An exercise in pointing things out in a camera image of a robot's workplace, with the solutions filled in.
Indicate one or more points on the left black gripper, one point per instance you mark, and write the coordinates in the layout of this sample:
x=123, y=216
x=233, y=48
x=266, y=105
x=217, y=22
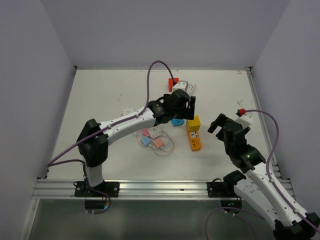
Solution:
x=187, y=113

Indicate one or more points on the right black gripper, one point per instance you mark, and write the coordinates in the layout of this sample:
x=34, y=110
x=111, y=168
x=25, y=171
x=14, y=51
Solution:
x=218, y=121

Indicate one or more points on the yellow cube socket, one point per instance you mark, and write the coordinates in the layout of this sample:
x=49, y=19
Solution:
x=194, y=124

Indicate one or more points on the bright blue plug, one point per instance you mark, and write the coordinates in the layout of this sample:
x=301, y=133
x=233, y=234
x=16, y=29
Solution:
x=177, y=122

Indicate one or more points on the red cube socket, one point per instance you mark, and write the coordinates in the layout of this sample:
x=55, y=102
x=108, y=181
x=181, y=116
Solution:
x=171, y=83

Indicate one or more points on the orange power strip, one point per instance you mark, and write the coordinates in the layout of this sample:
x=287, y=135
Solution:
x=194, y=141

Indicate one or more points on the grey plug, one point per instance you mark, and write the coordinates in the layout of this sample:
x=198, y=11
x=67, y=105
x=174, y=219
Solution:
x=155, y=132

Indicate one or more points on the pink usb charger plug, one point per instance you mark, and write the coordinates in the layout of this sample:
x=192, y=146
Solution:
x=158, y=143

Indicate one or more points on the blue usb charger plug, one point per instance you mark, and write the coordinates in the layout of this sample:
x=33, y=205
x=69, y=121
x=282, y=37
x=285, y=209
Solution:
x=145, y=141

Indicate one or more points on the pink blue white adapter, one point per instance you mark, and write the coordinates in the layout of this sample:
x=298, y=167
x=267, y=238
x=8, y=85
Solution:
x=128, y=111

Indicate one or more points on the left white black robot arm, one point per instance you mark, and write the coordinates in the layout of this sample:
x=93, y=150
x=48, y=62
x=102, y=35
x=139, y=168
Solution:
x=95, y=138

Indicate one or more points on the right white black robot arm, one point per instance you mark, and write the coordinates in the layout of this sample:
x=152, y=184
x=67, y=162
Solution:
x=255, y=182

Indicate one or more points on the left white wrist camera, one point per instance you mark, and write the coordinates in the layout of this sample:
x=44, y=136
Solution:
x=181, y=85

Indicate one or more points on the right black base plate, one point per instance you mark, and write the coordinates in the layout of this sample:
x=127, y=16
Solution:
x=218, y=188

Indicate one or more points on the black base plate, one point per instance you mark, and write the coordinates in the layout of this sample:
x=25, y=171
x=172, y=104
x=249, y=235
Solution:
x=111, y=188
x=218, y=188

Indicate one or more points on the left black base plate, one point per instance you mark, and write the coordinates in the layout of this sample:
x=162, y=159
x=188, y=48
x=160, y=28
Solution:
x=111, y=188

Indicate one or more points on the aluminium front rail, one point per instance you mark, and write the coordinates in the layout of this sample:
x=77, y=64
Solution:
x=59, y=189

